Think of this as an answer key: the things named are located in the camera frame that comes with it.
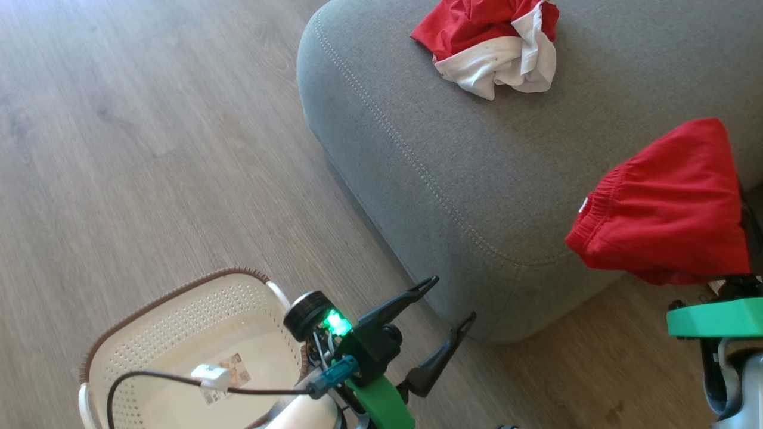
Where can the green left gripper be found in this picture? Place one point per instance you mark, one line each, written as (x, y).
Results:
(384, 405)

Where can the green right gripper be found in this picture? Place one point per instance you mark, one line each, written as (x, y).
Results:
(715, 319)

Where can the red shorts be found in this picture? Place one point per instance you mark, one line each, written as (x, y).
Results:
(667, 202)

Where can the red and white shirt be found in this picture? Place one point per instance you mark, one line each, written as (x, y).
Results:
(495, 47)

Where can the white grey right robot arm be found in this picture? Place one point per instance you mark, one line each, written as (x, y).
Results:
(739, 381)

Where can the grey fabric sofa seat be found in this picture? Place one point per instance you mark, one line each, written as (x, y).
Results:
(477, 167)

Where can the white plastic laundry basket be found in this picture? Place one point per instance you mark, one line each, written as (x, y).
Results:
(179, 322)

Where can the paper label sticker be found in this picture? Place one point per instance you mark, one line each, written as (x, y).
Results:
(235, 366)

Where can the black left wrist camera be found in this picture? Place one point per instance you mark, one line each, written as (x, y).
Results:
(369, 351)

